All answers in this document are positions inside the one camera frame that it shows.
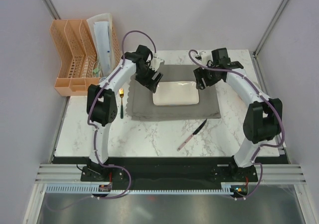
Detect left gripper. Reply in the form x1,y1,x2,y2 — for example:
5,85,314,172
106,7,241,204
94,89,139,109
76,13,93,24
135,64,163,94

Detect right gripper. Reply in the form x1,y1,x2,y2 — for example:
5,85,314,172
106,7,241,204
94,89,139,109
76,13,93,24
193,62,221,91

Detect white rectangular plate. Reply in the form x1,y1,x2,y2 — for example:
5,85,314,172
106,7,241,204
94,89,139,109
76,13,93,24
153,81,199,106

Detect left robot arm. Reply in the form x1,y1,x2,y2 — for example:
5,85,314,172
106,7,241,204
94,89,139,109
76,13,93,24
87,45,164,181

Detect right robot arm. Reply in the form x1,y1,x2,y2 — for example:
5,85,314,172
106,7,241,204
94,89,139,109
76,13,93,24
188,48,285,181

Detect green clip items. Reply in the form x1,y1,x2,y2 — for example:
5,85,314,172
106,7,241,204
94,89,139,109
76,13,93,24
92,66,103,78

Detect white paper folder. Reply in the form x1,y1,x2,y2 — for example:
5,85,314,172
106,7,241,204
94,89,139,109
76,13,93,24
86,13,115,76

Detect orange plastic file organizer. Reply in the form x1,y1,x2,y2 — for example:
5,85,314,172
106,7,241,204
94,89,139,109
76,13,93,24
50,13,122,97

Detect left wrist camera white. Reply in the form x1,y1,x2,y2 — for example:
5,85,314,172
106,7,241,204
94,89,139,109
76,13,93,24
149,57,164,71

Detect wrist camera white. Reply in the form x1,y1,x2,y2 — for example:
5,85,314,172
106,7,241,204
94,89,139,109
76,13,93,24
195,51,209,64
149,57,164,71

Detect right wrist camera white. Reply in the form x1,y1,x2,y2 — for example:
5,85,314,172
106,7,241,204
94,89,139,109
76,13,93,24
195,51,209,64

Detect gold fork green handle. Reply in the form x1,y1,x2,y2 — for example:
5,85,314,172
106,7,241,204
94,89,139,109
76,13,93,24
119,88,124,119

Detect black knife pink handle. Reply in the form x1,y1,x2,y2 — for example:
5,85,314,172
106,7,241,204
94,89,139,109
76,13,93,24
176,119,207,152

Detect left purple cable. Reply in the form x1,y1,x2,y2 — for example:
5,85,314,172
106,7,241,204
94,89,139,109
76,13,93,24
87,30,157,170

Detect purple cable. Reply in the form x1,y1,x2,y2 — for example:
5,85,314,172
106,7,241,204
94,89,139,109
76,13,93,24
87,30,157,170
188,49,286,200

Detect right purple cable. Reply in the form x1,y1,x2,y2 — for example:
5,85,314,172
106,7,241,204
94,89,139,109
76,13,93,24
188,49,286,200

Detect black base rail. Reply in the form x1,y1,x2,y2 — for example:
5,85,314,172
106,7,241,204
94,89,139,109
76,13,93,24
79,156,260,190

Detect white slotted cable duct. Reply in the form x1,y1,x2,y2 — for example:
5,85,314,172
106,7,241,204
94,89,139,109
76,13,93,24
45,184,248,195

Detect aluminium frame rail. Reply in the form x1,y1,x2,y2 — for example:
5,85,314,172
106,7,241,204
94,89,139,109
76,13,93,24
34,163,88,184

